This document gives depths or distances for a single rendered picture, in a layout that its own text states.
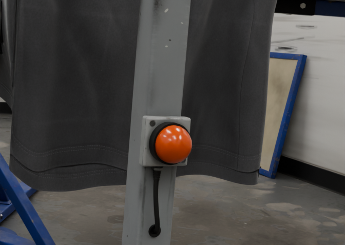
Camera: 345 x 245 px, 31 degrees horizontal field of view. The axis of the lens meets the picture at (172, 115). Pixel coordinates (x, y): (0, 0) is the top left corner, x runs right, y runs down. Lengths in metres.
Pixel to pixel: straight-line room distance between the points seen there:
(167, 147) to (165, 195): 0.07
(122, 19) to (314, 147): 2.88
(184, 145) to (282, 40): 3.41
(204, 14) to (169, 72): 0.36
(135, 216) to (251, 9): 0.48
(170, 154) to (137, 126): 0.06
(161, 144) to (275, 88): 3.30
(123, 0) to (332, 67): 2.78
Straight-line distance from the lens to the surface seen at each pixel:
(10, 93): 0.93
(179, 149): 0.60
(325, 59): 3.67
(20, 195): 2.13
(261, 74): 1.04
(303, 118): 3.79
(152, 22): 0.62
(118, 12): 0.91
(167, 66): 0.63
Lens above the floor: 0.75
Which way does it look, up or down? 7 degrees down
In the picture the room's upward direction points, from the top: 5 degrees clockwise
